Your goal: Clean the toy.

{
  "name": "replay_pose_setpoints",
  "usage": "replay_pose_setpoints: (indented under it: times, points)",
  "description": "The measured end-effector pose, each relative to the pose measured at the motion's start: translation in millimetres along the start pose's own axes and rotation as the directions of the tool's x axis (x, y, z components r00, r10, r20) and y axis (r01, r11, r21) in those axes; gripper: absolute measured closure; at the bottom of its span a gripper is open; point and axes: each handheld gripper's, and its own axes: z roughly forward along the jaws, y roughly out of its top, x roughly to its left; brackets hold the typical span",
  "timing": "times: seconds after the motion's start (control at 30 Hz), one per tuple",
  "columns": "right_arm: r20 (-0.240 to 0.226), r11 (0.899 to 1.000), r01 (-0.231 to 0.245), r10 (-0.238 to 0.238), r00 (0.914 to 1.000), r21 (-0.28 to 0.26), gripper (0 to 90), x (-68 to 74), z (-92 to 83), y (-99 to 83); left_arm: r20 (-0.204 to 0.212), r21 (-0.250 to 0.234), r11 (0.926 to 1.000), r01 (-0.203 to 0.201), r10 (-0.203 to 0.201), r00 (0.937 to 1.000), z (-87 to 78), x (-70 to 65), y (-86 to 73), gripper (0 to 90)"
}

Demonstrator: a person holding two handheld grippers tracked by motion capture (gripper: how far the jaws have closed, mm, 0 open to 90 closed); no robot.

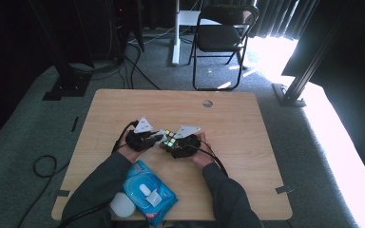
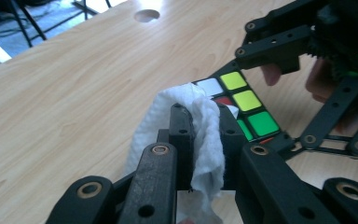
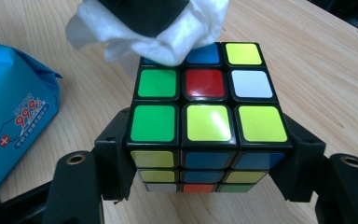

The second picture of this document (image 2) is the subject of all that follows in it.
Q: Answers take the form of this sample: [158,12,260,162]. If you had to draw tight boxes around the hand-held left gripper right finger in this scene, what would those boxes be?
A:
[217,104,250,190]

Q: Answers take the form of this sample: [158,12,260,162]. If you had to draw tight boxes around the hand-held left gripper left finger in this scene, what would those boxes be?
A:
[157,103,198,191]

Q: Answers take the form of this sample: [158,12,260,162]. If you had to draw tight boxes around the white cloth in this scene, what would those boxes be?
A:
[125,81,227,224]

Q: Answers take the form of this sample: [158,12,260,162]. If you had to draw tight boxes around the multicoloured puzzle cube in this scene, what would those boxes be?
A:
[192,70,282,145]

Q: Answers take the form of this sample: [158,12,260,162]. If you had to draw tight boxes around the black metal stand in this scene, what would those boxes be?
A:
[72,0,113,17]
[8,0,48,49]

